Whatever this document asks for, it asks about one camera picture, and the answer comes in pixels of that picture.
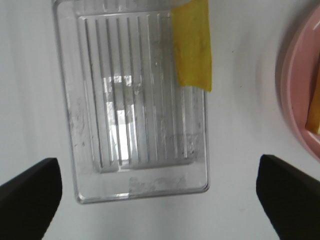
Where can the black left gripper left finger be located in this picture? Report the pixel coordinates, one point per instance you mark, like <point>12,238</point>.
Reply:
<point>29,201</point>

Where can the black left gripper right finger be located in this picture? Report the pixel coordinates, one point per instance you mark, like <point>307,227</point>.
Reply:
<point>290,198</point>

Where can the bread slice with brown crust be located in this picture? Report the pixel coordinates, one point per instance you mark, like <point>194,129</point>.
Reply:
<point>313,119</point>

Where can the yellow cheese slice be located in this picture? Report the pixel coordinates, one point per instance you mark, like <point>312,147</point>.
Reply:
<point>192,44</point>

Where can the clear left plastic tray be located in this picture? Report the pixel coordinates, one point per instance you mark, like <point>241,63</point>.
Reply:
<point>134,131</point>

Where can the pink round plate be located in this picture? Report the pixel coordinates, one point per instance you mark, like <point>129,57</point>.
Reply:
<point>296,72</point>

